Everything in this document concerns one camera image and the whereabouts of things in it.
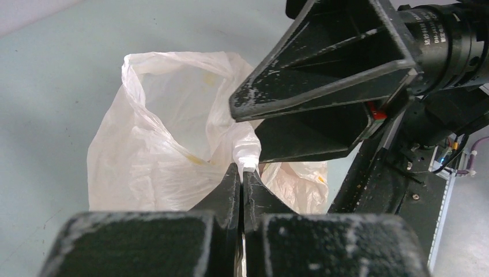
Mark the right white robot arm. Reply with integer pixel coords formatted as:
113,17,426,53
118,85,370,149
229,1,488,162

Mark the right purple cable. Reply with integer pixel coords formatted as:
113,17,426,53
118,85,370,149
456,136,489,177

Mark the white plastic bag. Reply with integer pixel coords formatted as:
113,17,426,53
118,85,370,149
87,51,328,214

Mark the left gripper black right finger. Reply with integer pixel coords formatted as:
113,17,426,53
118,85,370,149
243,172,430,276

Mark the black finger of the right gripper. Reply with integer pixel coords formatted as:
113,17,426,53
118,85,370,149
229,1,420,122
254,95,413,164

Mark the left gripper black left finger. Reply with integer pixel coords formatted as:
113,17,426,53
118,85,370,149
40,164,241,276

